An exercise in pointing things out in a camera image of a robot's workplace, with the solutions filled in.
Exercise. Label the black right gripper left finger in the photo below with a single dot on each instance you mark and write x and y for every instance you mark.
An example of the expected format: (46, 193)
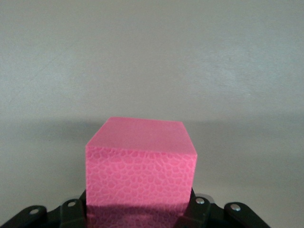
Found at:
(71, 213)

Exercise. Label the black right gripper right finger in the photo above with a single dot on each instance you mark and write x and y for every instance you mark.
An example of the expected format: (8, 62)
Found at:
(199, 213)

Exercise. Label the red foam cube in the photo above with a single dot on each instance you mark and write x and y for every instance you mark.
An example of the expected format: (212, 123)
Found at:
(140, 166)

